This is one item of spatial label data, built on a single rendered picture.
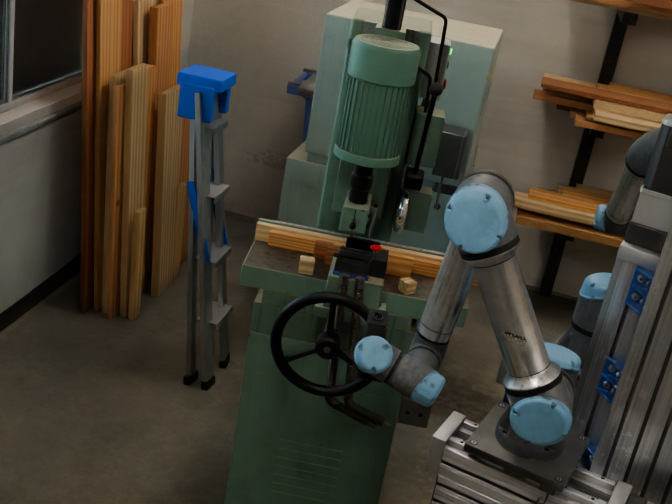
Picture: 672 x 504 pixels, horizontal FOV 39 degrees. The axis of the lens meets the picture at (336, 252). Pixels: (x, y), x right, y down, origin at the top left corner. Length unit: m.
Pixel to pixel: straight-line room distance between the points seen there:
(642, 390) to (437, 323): 0.48
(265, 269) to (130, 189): 1.45
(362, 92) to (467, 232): 0.74
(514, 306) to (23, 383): 2.20
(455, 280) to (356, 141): 0.60
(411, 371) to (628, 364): 0.50
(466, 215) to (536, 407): 0.40
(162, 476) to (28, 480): 0.41
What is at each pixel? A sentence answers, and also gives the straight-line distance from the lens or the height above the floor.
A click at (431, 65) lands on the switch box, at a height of 1.42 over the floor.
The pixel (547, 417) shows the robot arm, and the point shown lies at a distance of 1.87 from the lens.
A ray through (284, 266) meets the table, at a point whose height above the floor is 0.90.
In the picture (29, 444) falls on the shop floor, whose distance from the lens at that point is 3.28.
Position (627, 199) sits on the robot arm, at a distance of 2.53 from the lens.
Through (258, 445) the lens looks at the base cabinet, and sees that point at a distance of 2.73.
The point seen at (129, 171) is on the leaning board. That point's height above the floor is 0.64.
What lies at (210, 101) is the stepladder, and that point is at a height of 1.09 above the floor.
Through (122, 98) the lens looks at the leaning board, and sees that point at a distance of 3.70.
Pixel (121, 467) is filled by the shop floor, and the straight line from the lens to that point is 3.19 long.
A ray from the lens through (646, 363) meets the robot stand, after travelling 2.13.
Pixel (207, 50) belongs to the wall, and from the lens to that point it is 5.02.
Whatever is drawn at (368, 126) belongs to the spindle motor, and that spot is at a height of 1.31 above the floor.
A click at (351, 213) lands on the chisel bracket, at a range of 2.49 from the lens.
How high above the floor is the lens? 1.93
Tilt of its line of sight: 23 degrees down
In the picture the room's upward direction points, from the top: 10 degrees clockwise
